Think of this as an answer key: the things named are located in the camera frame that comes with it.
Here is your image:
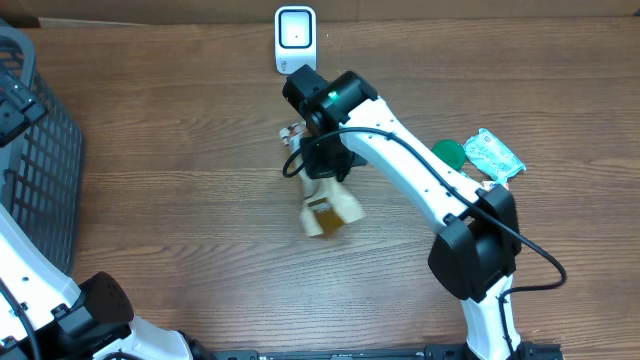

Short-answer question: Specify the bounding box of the brown snack pouch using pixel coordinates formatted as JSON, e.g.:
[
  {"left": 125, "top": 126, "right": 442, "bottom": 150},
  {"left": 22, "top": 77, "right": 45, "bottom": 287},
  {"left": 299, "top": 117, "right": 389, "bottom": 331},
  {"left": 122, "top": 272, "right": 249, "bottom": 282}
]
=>
[{"left": 278, "top": 121, "right": 367, "bottom": 238}]

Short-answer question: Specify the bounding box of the green lid jar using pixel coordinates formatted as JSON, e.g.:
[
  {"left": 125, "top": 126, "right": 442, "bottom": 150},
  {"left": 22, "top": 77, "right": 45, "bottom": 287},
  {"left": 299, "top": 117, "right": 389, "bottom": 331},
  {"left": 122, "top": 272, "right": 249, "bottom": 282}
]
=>
[{"left": 432, "top": 139, "right": 467, "bottom": 171}]

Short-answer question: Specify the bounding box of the orange tissue pack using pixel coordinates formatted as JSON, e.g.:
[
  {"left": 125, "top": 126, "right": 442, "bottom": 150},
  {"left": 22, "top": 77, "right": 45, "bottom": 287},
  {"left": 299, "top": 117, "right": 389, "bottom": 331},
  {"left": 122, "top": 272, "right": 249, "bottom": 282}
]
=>
[{"left": 481, "top": 181, "right": 509, "bottom": 191}]

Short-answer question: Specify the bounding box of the teal tissue pack wrapper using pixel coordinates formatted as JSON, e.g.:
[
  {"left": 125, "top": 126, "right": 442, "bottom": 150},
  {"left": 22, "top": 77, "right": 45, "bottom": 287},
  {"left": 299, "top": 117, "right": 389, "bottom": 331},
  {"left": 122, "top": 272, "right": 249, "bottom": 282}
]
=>
[{"left": 463, "top": 128, "right": 526, "bottom": 185}]

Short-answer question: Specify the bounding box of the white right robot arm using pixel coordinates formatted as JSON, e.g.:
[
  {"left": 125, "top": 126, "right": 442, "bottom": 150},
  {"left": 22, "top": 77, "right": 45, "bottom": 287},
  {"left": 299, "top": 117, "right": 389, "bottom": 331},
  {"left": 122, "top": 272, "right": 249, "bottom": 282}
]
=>
[{"left": 282, "top": 65, "right": 525, "bottom": 359}]

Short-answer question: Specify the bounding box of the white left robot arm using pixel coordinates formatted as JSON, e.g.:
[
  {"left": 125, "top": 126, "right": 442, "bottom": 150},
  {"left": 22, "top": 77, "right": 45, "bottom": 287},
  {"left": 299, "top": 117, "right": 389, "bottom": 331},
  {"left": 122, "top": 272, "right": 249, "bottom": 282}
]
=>
[{"left": 1, "top": 61, "right": 209, "bottom": 359}]

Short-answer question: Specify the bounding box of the white barcode scanner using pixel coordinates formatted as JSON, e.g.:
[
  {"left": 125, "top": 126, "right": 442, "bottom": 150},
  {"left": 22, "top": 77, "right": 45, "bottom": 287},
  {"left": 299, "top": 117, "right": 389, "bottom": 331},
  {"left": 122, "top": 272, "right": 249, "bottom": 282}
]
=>
[{"left": 274, "top": 5, "right": 317, "bottom": 75}]

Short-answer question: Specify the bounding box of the grey plastic basket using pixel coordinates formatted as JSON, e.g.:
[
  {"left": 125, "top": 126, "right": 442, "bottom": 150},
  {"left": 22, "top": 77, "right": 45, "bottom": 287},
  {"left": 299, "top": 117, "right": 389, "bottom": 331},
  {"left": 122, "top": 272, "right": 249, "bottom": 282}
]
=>
[{"left": 1, "top": 21, "right": 86, "bottom": 275}]

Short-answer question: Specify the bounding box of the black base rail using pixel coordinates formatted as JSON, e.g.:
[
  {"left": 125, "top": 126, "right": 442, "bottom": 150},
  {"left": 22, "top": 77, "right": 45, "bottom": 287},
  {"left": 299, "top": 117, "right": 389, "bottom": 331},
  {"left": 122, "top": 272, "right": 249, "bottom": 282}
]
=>
[{"left": 210, "top": 342, "right": 564, "bottom": 360}]

